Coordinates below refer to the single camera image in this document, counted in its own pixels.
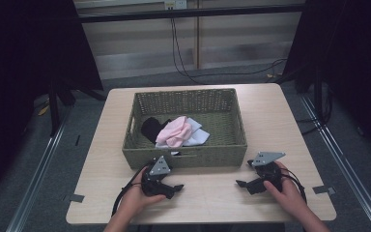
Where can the person's left hand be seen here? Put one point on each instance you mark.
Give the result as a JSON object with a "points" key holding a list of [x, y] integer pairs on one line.
{"points": [[136, 199]]}

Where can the metal floor rail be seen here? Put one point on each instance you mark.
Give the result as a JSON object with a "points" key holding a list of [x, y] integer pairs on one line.
{"points": [[35, 180], [344, 161]]}

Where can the grey tape strip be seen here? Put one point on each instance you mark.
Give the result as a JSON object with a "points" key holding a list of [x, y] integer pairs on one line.
{"points": [[76, 198], [323, 189]]}

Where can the pink cloth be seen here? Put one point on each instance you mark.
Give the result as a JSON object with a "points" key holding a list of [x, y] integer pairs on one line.
{"points": [[175, 132]]}

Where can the black horizontal bar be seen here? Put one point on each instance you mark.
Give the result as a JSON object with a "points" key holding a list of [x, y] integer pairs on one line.
{"points": [[190, 13]]}

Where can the black curtain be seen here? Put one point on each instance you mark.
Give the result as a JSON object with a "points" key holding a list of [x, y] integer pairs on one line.
{"points": [[22, 64], [351, 58]]}

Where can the black metal stand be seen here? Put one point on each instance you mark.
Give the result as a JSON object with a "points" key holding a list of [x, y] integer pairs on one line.
{"points": [[54, 106], [319, 96]]}

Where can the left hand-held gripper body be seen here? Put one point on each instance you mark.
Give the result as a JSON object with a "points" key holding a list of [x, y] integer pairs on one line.
{"points": [[159, 170]]}

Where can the black cloth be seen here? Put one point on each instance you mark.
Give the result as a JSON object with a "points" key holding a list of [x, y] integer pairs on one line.
{"points": [[150, 128]]}

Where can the person's right hand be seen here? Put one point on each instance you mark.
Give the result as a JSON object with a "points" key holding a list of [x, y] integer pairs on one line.
{"points": [[286, 193]]}

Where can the green woven basket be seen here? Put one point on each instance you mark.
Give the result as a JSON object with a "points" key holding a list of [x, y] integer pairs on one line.
{"points": [[219, 129]]}

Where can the yellow floor scrap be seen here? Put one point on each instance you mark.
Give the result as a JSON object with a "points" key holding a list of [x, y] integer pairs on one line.
{"points": [[43, 110]]}

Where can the wall power outlet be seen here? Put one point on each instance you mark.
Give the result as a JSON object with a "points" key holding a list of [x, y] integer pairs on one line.
{"points": [[176, 4]]}

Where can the white cloth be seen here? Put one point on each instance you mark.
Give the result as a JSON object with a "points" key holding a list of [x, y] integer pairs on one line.
{"points": [[198, 137]]}

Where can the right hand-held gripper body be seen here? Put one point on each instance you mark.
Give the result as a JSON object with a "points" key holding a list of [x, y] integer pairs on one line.
{"points": [[267, 172]]}

